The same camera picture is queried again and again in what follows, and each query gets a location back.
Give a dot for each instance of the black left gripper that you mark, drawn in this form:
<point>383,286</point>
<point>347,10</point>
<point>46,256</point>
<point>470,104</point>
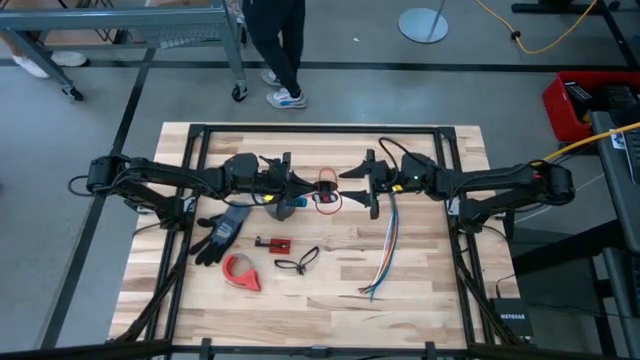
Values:
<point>240,175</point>

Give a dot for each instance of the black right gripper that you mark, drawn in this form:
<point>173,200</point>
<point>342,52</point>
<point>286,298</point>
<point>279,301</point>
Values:
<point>387,195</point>

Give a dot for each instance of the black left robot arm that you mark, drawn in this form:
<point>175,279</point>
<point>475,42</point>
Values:
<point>150,172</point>

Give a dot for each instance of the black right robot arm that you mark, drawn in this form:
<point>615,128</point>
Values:
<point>500,177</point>

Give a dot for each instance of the small red black tool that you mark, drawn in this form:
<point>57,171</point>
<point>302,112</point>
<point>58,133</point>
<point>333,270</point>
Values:
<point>280,246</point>

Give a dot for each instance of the clear safety glasses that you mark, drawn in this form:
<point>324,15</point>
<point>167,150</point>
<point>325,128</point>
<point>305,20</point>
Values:
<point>301,268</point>

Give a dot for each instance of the grey black work glove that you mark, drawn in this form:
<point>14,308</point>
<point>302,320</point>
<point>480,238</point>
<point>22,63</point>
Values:
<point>225,230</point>

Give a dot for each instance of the white bucket with label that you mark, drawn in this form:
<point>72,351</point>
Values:
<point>245,282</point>

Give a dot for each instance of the person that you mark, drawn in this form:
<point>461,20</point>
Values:
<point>30,65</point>
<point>272,40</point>

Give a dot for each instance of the round metal stand base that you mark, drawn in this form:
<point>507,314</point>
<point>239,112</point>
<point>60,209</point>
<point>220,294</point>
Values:
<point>422,27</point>

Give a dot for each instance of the red plastic crate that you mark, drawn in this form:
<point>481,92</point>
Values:
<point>555,110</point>

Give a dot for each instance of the black power adapter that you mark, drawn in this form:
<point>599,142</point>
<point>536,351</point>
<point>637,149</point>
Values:
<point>580,95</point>

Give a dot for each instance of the grey desk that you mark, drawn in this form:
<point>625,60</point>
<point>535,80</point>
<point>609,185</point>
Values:
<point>612,200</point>

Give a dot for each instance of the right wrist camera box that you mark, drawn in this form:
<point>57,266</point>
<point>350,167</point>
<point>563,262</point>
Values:
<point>385,175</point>

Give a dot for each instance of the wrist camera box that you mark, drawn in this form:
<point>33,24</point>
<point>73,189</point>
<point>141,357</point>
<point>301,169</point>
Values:
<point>270,172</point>
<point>385,175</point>

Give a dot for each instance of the grey duct tape roll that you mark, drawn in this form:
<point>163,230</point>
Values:
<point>280,212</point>

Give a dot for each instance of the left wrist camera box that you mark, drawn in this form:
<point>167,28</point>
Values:
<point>270,172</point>

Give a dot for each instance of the black metal table frame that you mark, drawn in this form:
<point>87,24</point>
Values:
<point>320,128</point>

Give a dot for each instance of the black network switch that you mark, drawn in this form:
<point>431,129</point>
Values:
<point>512,320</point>

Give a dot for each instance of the black desk frame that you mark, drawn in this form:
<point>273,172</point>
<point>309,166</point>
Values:
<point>550,7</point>

